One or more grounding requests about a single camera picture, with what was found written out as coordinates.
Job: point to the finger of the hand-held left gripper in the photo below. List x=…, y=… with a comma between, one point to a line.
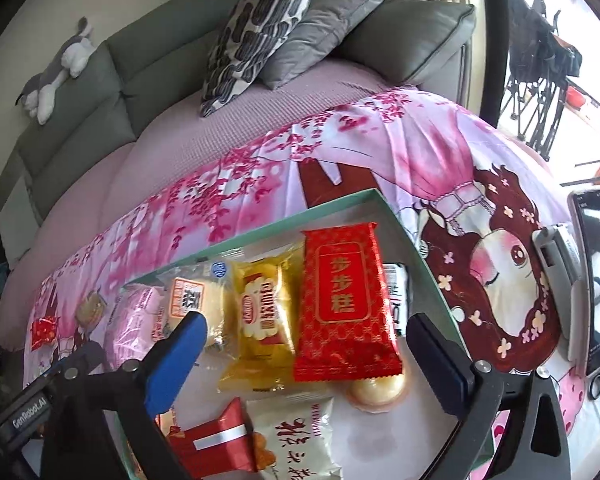
x=87, y=355
x=56, y=367

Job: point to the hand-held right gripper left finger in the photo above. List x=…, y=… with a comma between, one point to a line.
x=175, y=360

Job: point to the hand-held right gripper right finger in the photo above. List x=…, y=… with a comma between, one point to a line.
x=440, y=365

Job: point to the pink snack packet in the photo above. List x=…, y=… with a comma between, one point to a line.
x=135, y=320

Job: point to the cream pudding cup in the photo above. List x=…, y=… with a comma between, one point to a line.
x=377, y=390

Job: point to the clear steamed cake packet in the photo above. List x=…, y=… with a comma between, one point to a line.
x=195, y=295

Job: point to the green white biscuit packet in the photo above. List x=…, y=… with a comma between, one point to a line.
x=397, y=295

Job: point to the red packet white stripe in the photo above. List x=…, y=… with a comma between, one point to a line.
x=215, y=440

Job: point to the yellow bread packet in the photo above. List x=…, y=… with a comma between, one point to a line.
x=265, y=310

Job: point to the teal cardboard box tray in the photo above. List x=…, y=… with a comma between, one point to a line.
x=360, y=440

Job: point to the red patterned snack packet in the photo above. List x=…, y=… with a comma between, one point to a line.
x=347, y=300

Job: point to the red shiny candy packet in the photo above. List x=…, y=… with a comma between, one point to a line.
x=42, y=332

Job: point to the small green pastry packet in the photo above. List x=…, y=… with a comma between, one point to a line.
x=90, y=312

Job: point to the pale grey cushion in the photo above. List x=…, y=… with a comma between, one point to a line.
x=15, y=225

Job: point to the smartphone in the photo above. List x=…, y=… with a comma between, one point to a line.
x=592, y=280

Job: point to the printed cartoon blanket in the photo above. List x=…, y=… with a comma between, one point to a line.
x=430, y=160

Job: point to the grey white plush toy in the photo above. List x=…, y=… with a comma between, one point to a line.
x=55, y=75

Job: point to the grey green sofa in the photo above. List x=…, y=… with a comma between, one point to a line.
x=155, y=60

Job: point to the red flower pot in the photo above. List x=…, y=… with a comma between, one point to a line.
x=575, y=95

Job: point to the black folding chair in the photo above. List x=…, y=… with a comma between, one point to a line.
x=540, y=75

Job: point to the black white patterned pillow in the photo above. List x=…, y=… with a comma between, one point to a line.
x=260, y=25

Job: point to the plain grey pillow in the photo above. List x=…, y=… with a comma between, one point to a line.
x=325, y=30

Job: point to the dark window frame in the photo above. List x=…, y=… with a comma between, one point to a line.
x=495, y=60

